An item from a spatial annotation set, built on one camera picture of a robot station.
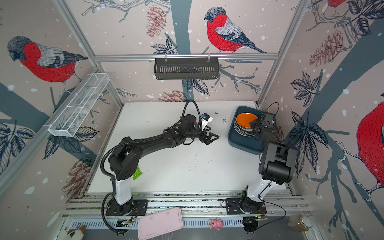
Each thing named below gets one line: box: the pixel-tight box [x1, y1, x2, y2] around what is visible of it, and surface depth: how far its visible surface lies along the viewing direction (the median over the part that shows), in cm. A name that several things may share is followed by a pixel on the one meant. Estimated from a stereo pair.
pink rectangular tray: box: [138, 207, 183, 240], surface depth 69 cm
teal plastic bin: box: [227, 105, 266, 155], surface depth 100 cm
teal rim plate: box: [234, 114, 257, 137], surface depth 101 cm
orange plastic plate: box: [236, 112, 258, 128], surface depth 105 cm
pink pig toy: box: [208, 218, 224, 231], surface depth 69 cm
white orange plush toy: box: [66, 225, 86, 240], surface depth 67 cm
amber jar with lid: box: [288, 214, 313, 232], surface depth 64 cm
